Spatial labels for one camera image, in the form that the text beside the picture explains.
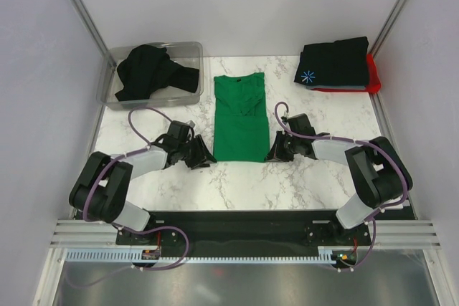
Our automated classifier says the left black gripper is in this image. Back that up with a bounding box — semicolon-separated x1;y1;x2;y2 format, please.
178;134;217;170

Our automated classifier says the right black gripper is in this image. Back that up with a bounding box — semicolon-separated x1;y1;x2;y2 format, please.
265;130;300;163

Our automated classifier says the green t shirt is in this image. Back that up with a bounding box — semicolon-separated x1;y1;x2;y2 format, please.
213;72;270;163

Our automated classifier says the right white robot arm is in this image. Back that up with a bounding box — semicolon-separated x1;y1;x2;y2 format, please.
265;131;413;244

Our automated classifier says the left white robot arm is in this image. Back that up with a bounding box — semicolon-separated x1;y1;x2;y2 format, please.
69;134;217;244

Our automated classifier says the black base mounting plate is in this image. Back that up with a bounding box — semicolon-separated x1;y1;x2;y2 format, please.
114;209;419;259

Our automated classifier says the clear plastic bin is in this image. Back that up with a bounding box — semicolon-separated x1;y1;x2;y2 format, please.
97;42;204;110

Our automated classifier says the crumpled black t shirt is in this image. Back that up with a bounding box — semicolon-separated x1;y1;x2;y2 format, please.
115;44;199;101

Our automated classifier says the folded black t shirt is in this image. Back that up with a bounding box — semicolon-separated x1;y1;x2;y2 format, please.
294;37;369;86

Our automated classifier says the folded red t shirt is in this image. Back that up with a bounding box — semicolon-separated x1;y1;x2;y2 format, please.
314;54;382;94

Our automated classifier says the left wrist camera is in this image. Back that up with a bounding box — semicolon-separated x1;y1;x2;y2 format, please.
167;120;195;140

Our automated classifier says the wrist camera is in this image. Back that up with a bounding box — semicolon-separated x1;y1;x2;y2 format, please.
167;120;195;140
283;113;316;136

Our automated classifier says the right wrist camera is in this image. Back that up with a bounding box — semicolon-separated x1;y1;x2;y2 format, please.
283;113;316;136

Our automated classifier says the white slotted cable duct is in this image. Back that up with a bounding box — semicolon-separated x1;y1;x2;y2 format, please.
65;247;357;264

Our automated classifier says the right aluminium frame post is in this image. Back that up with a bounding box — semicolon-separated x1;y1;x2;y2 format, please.
370;0;409;57

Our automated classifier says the aluminium frame post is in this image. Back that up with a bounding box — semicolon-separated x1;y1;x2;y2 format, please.
370;0;409;57
70;0;108;55

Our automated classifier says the left aluminium frame post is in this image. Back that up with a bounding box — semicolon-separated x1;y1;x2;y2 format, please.
70;0;108;55

